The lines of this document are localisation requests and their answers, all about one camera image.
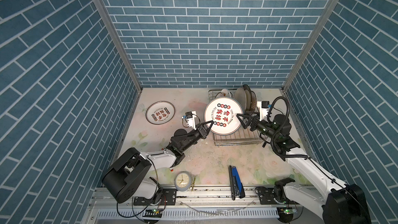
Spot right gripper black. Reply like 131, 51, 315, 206
238, 110, 279, 142

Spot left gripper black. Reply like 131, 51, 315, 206
179, 121, 213, 153

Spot red green text plate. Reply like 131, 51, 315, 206
204, 97, 243, 135
146, 101, 175, 125

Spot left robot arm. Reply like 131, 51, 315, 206
102, 120, 215, 204

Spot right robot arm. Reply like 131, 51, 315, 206
238, 112, 371, 224

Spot grey plate in rack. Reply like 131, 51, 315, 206
234, 87, 248, 113

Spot black plate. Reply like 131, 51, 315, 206
242, 84, 252, 111

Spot brown patterned plate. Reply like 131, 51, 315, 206
250, 91, 257, 112

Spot watermelon pattern plate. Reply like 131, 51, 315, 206
215, 89, 233, 99

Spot small grey clock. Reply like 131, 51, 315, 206
174, 171, 193, 192

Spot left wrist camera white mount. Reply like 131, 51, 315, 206
182, 111, 198, 130

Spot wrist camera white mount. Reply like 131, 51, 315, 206
182, 111, 198, 130
257, 101, 271, 122

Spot metal wire dish rack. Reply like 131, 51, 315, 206
208, 88, 263, 146

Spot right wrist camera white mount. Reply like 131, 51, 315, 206
257, 101, 271, 122

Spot aluminium front rail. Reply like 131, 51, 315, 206
89, 183, 326, 209

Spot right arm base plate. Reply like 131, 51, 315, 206
254, 186, 293, 205

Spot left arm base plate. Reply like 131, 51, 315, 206
133, 188, 177, 206

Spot white perforated cable duct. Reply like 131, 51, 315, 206
96, 207, 280, 220

